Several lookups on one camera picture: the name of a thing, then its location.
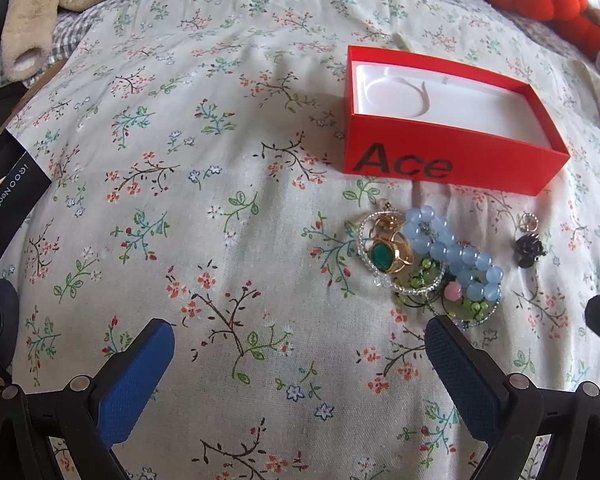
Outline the floral bed quilt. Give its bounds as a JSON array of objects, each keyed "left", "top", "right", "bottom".
[{"left": 0, "top": 0, "right": 600, "bottom": 479}]

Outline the black iQOO phone box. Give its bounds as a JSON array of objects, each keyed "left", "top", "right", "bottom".
[{"left": 0, "top": 130, "right": 50, "bottom": 260}]

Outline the green bead cord bracelet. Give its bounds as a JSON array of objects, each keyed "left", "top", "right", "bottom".
[{"left": 392, "top": 258, "right": 496, "bottom": 328}]

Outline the dark round device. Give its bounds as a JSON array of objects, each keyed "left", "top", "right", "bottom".
[{"left": 0, "top": 278, "right": 20, "bottom": 367}]

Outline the light blue bead bracelet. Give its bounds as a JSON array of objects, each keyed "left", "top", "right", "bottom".
[{"left": 402, "top": 206, "right": 505, "bottom": 306}]

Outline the clear seed bead bracelet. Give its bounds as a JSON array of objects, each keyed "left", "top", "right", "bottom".
[{"left": 356, "top": 209, "right": 449, "bottom": 295}]

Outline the orange plush pumpkin toy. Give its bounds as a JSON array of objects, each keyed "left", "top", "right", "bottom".
[{"left": 488, "top": 0, "right": 600, "bottom": 61}]

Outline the gold green stone ring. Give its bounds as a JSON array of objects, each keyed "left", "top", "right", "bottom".
[{"left": 367, "top": 231, "right": 415, "bottom": 276}]

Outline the red Ace box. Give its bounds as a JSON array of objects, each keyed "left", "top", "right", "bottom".
[{"left": 342, "top": 46, "right": 569, "bottom": 196}]

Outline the small gold earring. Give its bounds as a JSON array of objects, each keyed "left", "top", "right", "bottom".
[{"left": 373, "top": 200, "right": 403, "bottom": 232}]

